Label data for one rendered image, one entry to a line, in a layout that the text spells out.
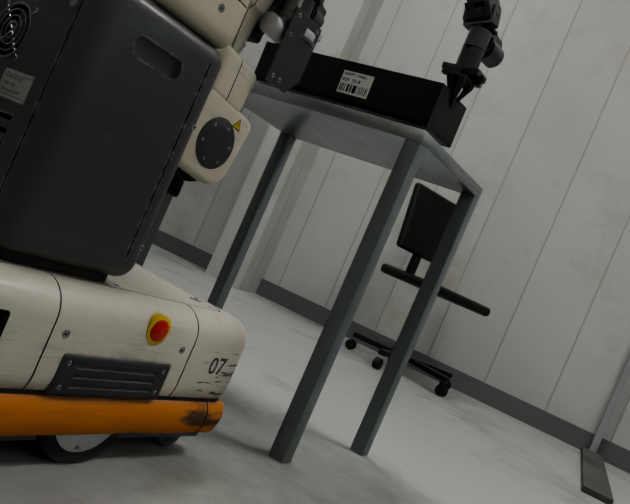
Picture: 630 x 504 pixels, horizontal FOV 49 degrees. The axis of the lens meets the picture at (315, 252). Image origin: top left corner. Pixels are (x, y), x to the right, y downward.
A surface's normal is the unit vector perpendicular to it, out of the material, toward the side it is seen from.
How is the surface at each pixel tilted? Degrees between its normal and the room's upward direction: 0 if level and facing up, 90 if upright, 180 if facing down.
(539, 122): 90
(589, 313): 90
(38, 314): 84
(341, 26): 90
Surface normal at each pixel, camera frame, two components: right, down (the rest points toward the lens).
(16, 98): -0.48, -0.22
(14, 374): 0.73, 0.43
